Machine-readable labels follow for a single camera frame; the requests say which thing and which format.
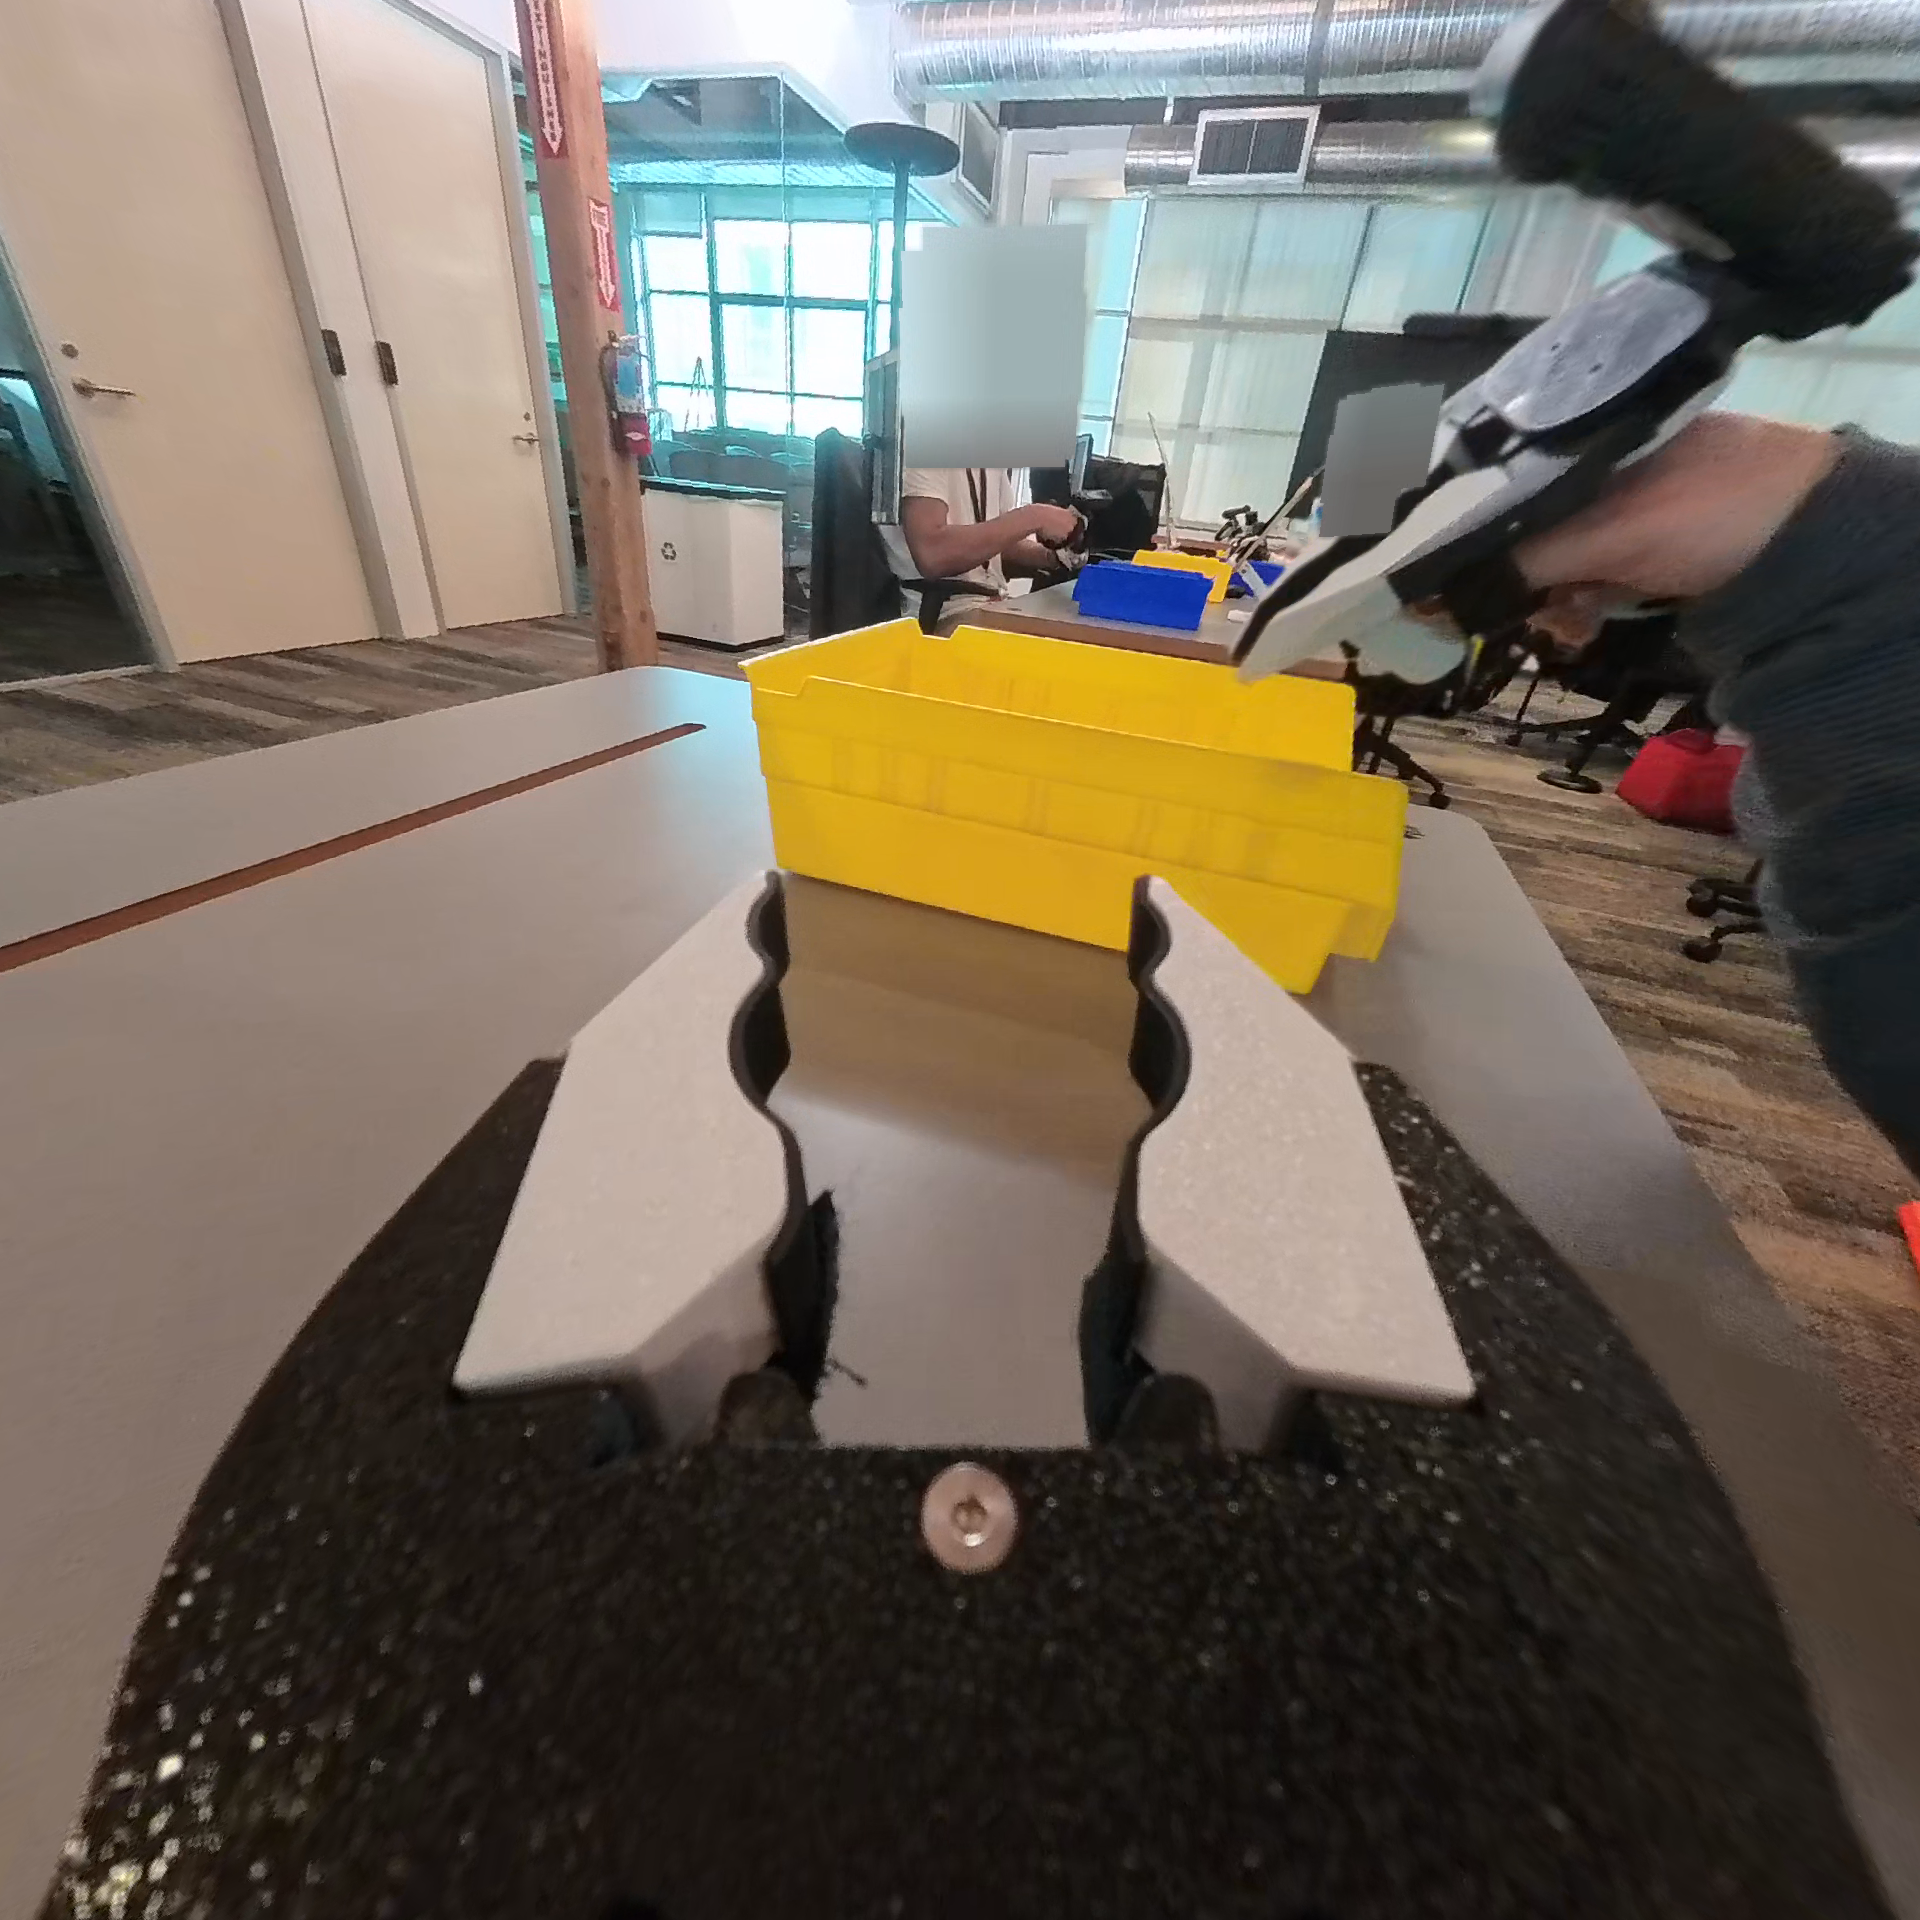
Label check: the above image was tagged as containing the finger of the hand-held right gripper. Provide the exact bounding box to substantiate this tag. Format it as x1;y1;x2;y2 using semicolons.
1431;262;1753;471
1232;449;1579;684

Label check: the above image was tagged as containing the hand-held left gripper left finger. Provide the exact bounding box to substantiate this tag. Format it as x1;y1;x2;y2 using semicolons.
449;871;841;1439

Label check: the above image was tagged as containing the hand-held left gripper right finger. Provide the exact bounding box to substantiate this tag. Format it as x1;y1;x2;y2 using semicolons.
1079;873;1479;1454

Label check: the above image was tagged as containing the person's right forearm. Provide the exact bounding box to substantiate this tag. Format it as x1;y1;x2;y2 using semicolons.
1679;427;1920;1180

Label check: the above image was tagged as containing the person's right hand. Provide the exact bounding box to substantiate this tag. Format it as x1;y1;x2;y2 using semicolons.
1510;411;1847;642

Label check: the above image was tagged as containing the blue plastic bin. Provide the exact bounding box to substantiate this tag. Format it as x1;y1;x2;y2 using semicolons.
1075;561;1208;633

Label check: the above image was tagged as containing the red bag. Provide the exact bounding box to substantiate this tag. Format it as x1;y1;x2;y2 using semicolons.
1616;727;1748;828

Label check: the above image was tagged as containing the white air vent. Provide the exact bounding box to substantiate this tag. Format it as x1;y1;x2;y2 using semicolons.
1191;107;1321;186

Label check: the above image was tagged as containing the computer monitor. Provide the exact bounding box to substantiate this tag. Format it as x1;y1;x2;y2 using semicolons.
861;348;904;527

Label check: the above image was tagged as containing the black office chair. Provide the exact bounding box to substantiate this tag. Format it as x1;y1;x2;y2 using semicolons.
809;427;952;641

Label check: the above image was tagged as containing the black floor lamp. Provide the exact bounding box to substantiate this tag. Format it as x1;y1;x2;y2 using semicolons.
844;119;960;361

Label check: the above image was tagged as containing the white recycling cabinet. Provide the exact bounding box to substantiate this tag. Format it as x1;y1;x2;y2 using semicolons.
641;482;789;649

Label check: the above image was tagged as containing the white door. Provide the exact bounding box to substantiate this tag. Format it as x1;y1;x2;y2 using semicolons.
307;0;575;636
0;0;383;669

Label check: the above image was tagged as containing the long red sign strip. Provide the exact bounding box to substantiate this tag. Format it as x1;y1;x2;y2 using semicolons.
517;0;571;159

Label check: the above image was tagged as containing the silver air duct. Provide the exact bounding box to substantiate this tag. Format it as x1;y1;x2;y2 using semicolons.
891;0;1518;107
1124;119;1502;189

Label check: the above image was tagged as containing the wooden post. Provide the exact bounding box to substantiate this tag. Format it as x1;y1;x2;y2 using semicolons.
517;0;662;671

